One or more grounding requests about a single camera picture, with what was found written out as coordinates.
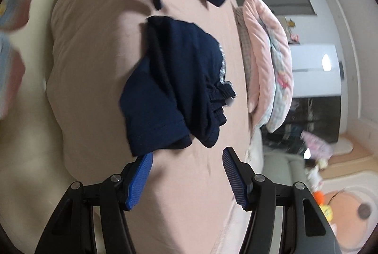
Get yellow sponge plush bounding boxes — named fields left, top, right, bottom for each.
left=320, top=204, right=334, bottom=222

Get grey-green padded headboard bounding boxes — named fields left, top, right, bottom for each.
left=261, top=151, right=314, bottom=192

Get glass-front closet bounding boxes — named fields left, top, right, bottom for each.
left=260, top=96, right=340, bottom=154

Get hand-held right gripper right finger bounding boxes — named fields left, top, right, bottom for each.
left=221, top=147, right=342, bottom=254

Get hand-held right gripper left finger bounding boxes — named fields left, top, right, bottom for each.
left=35, top=152, right=154, bottom=254

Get person's patterned pajamas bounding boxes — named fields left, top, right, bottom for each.
left=0, top=0, right=33, bottom=119

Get bed with pink sheet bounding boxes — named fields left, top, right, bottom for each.
left=46, top=0, right=263, bottom=254

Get navy shorts with silver stripes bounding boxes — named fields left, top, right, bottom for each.
left=119, top=16, right=237, bottom=158

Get pink hanging cloth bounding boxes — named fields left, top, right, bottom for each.
left=301, top=130, right=335, bottom=158

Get white wardrobe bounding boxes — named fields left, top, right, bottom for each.
left=288, top=43, right=344, bottom=98

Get white rabbit plush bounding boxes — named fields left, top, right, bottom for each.
left=305, top=160, right=328, bottom=184

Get pink folded quilt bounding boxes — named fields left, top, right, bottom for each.
left=236, top=0, right=293, bottom=134

